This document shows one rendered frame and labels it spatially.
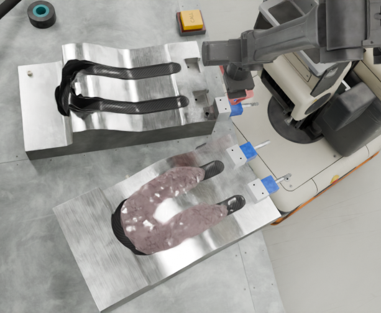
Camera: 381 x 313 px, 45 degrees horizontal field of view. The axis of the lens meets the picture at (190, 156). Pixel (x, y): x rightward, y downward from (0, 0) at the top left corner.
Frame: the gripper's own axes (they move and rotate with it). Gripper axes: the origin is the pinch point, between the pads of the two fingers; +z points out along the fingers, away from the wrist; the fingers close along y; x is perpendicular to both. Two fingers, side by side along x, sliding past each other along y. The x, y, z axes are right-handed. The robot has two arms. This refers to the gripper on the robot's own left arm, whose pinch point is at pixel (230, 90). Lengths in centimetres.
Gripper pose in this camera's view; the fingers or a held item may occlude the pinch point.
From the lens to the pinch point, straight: 126.1
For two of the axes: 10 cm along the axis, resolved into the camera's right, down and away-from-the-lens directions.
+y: 2.1, 9.1, -3.6
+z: -1.1, 3.9, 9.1
